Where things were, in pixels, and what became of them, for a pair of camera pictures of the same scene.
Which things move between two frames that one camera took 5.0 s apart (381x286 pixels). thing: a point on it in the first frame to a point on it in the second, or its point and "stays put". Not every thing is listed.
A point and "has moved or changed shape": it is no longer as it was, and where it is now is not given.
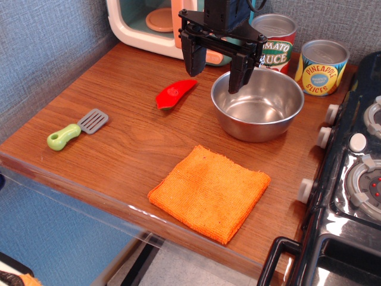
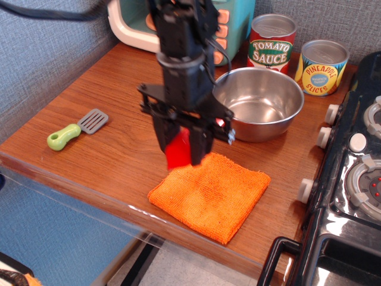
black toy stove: (340, 242) stays put
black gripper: (225, 25) to (187, 93)
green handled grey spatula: (89, 123) stays put
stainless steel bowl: (262, 111) stays put
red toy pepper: (171, 94) has moved or changed shape
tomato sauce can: (280, 31) stays put
